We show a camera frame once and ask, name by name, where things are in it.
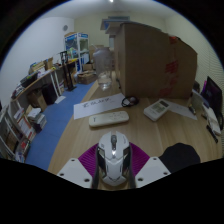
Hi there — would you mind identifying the cardboard box on floor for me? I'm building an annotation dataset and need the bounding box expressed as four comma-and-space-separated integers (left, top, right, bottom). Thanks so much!
76, 69, 98, 86

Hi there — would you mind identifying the large brown cardboard box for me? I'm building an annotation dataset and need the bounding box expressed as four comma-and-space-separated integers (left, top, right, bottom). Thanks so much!
113, 21, 198, 100

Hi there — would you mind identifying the black marker pen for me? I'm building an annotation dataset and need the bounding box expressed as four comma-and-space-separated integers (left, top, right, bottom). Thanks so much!
205, 124, 220, 144

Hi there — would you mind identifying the white remote with display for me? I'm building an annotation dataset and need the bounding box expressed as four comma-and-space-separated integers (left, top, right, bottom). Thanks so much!
143, 98, 171, 122

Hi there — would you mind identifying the black computer case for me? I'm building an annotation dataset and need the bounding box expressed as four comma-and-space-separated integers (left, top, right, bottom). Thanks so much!
41, 82, 59, 106

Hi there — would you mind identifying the plain white paper sheet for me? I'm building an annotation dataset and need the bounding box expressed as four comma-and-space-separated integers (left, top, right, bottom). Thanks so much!
166, 99, 198, 121

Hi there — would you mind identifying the white paper sheet with writing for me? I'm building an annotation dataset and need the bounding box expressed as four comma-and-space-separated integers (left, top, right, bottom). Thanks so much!
73, 92, 126, 120

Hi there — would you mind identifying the white and black computer mouse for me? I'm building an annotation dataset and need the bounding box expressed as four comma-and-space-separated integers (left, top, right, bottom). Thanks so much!
96, 130, 132, 187

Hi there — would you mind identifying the open white notebook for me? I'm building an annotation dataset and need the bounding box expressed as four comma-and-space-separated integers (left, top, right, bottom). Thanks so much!
199, 101, 222, 136

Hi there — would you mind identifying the coiled black cable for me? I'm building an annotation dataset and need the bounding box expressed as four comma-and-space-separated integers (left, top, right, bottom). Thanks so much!
121, 95, 140, 109

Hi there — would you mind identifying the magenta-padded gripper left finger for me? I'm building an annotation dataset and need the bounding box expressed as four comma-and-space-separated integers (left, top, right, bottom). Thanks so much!
57, 143, 101, 190

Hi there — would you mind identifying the dark laptop screen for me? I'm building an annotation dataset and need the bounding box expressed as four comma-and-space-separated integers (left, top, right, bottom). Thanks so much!
201, 76, 224, 118

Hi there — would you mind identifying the black mouse pad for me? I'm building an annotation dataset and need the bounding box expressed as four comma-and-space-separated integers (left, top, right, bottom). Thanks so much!
159, 142, 202, 174

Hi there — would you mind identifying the clear plastic water jug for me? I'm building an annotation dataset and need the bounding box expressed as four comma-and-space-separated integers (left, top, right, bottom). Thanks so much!
92, 46, 115, 92

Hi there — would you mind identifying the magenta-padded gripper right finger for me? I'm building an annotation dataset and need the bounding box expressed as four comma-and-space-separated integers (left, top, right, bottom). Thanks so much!
127, 142, 172, 189

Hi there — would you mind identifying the glass-door display fridge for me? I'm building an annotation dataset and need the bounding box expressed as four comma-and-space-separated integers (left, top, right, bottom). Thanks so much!
64, 31, 90, 73

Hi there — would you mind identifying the bookshelf unit with books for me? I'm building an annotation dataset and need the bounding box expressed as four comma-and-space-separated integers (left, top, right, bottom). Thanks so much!
0, 98, 48, 164

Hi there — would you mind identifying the wall air conditioner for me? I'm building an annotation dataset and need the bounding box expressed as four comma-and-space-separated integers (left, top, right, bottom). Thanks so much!
100, 15, 132, 32

